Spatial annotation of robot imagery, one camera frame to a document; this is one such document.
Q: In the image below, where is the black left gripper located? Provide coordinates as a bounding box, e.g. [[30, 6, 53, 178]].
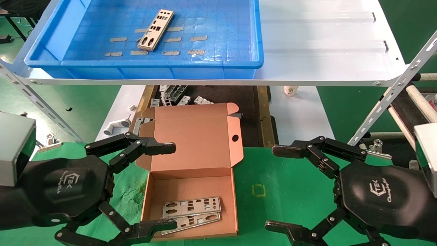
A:
[[0, 132, 178, 246]]

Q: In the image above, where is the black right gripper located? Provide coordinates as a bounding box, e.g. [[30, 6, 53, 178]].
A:
[[265, 161, 437, 246]]

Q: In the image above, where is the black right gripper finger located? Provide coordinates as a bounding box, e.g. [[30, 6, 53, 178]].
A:
[[272, 136, 367, 180]]

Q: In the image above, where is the silver slotted metal plate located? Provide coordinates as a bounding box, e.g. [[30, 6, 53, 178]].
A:
[[163, 196, 222, 218], [160, 212, 222, 236], [138, 9, 175, 52]]

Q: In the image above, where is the brown cardboard box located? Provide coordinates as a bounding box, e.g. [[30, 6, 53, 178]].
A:
[[135, 102, 244, 242]]

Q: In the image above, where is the blue plastic tray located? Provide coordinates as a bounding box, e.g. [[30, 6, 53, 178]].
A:
[[24, 0, 264, 80]]

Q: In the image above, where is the green table cloth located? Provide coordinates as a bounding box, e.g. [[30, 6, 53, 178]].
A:
[[0, 142, 437, 246]]

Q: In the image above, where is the grey flat metal plate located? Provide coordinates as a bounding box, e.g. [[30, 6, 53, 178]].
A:
[[132, 117, 153, 135]]

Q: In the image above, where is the white plastic pipe fitting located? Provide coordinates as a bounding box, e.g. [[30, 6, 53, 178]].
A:
[[103, 114, 132, 136]]

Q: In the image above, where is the silver binder clip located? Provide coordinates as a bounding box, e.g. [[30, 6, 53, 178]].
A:
[[366, 139, 393, 160], [37, 134, 62, 153]]

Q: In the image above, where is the white conveyor roller rod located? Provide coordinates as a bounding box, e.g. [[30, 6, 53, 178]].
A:
[[406, 84, 437, 123], [364, 132, 415, 139], [388, 107, 418, 151], [411, 73, 437, 82]]

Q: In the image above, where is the white metal shelf board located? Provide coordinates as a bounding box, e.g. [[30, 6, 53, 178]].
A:
[[0, 0, 410, 86]]

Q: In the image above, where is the grey perforated shelf upright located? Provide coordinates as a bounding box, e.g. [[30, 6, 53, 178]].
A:
[[0, 63, 84, 143], [347, 30, 437, 148]]

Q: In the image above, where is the black conveyor belt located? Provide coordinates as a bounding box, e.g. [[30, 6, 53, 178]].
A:
[[391, 85, 437, 137]]

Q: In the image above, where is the black tray with wooden frame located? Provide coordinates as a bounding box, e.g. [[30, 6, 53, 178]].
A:
[[125, 85, 278, 148]]

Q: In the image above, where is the long silver metal bracket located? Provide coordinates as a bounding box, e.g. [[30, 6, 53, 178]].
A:
[[164, 85, 188, 102]]

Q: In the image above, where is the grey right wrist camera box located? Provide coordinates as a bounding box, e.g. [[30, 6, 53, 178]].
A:
[[414, 123, 437, 199]]

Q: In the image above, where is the black metal frame stand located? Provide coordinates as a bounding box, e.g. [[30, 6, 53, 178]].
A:
[[0, 0, 52, 43]]

